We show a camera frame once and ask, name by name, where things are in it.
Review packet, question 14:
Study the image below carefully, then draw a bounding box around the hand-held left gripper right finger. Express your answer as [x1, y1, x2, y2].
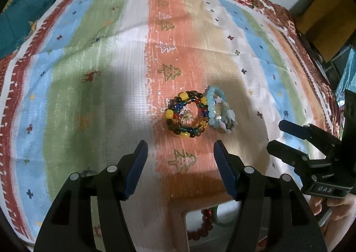
[214, 140, 328, 252]

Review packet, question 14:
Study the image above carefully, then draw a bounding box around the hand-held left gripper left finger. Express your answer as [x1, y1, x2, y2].
[33, 140, 149, 252]

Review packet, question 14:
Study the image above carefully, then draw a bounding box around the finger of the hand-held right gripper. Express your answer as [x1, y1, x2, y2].
[266, 140, 329, 183]
[279, 120, 342, 156]

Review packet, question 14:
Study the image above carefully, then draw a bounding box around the light blue bead bracelet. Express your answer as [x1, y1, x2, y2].
[205, 86, 229, 129]

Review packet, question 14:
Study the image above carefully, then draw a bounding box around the multicoloured bead bracelet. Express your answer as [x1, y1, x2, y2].
[164, 90, 210, 139]

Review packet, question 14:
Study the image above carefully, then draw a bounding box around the person's right hand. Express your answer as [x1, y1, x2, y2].
[309, 196, 356, 222]

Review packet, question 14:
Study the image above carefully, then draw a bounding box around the green bangle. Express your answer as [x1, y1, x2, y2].
[215, 204, 237, 226]

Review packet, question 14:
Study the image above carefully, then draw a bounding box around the striped printed blanket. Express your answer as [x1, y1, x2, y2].
[0, 0, 343, 245]

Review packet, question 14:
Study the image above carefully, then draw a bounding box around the cardboard box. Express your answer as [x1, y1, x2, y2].
[294, 0, 350, 59]

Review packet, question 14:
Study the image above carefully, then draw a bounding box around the teal cushion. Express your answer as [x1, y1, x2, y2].
[0, 0, 73, 58]

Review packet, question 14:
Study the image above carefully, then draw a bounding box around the red bead bracelet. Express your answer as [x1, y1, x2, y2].
[187, 209, 215, 241]

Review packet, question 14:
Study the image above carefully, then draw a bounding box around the pastel charm bracelet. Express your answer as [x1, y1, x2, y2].
[215, 99, 237, 133]

